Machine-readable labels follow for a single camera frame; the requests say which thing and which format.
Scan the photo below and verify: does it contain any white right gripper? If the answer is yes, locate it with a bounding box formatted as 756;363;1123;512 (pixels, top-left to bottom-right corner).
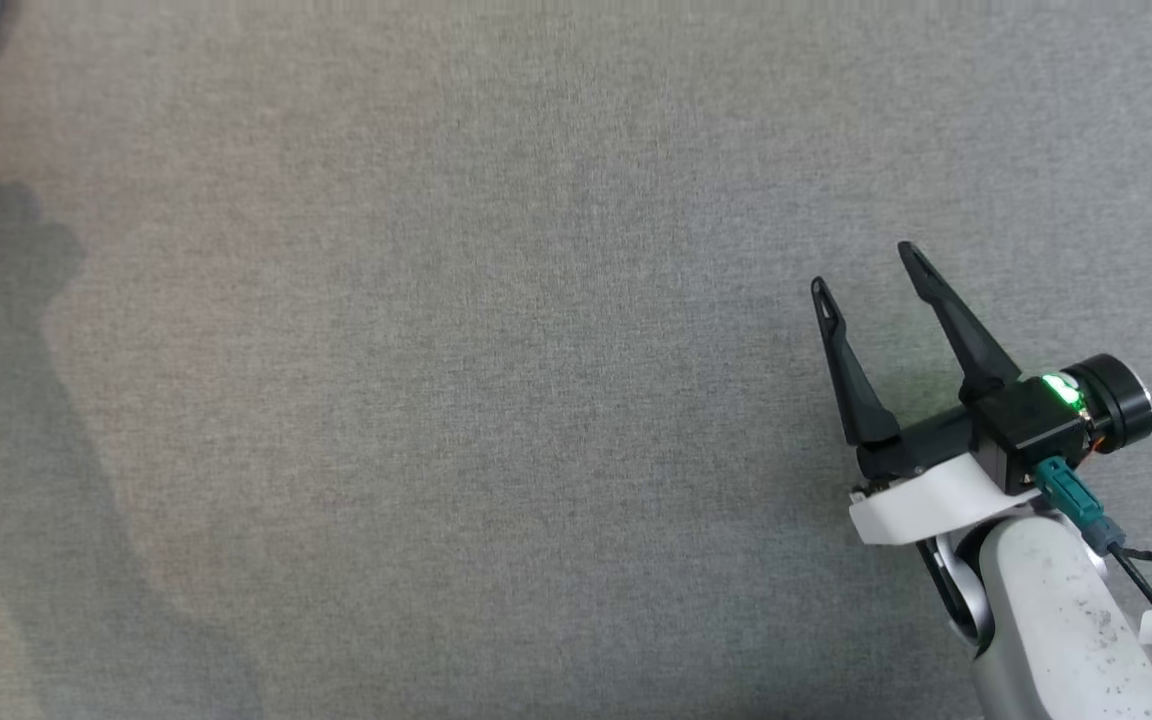
811;241;1047;546

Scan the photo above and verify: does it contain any teal right camera connector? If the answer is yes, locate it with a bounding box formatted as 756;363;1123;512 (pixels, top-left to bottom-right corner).
1033;455;1127;556

